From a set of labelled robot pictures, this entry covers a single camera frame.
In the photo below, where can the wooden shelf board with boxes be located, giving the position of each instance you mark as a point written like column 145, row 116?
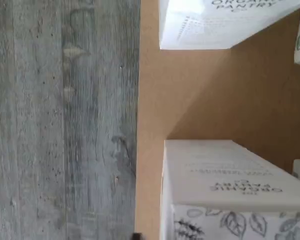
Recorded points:
column 215, row 100

